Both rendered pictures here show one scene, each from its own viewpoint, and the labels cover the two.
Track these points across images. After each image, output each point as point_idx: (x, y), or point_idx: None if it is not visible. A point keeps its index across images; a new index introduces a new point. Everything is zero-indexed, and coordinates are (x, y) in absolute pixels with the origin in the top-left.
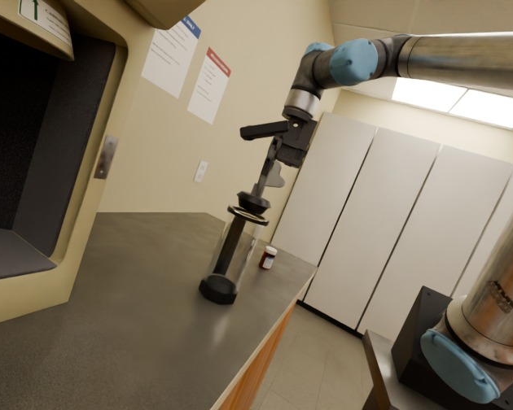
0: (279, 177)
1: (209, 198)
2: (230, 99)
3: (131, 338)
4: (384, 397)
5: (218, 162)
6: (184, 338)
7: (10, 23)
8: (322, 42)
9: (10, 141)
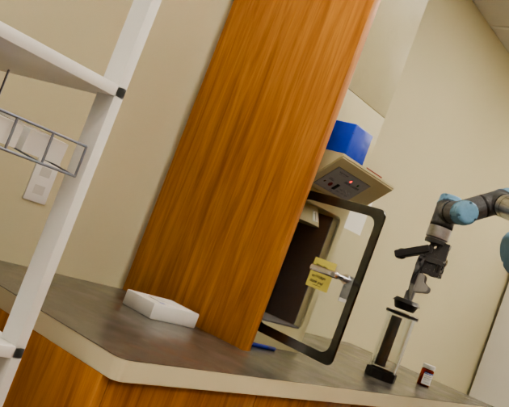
0: (424, 285)
1: (355, 325)
2: (381, 205)
3: (336, 370)
4: None
5: (366, 279)
6: (363, 379)
7: None
8: (448, 194)
9: None
